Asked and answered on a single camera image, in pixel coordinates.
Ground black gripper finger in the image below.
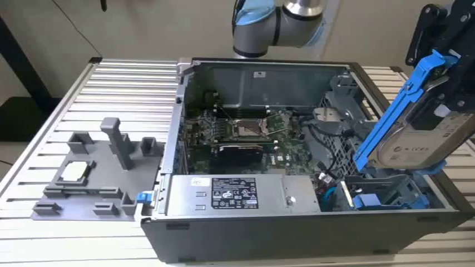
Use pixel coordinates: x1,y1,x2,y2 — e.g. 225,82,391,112
404,4,449,67
409,0,475,130

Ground grey metal disk bay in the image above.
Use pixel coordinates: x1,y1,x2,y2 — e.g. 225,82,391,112
313,74,445,212

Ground metal socket cover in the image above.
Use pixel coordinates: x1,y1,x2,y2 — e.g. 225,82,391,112
259,110,296,136

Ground green motherboard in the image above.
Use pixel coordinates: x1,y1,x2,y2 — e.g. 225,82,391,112
182,107,324,176

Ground black RAM slots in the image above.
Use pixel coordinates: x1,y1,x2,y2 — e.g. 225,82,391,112
219,105,277,118

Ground CPU socket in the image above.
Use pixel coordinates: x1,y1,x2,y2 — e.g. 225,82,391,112
227,118,269,139

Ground thin metal locking lever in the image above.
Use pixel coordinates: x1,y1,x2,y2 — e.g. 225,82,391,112
216,103,235,122

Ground black graphics card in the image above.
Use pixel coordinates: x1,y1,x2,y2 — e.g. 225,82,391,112
209,143,267,169

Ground silver power supply unit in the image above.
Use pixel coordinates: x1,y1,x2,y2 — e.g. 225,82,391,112
164,174,321,215

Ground open black PC case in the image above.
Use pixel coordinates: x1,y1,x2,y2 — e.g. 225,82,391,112
138,57,475,264

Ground blue case latch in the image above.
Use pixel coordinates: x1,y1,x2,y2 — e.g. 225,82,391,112
136,191,153,207

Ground grey parts rack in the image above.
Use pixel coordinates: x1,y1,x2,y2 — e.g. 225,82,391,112
30,116,166,223

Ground silver CPU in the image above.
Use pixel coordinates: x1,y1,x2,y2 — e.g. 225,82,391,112
61,161,90,181

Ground silver metal latch bracket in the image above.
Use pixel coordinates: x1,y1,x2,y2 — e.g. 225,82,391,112
312,107,352,123

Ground thick black power wire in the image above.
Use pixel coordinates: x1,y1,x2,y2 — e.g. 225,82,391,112
305,122,353,137

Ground blue data wire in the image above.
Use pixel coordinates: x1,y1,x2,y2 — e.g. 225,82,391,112
320,185,337,210

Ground thin black wall cable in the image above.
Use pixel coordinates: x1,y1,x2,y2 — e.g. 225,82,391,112
50,0,102,58

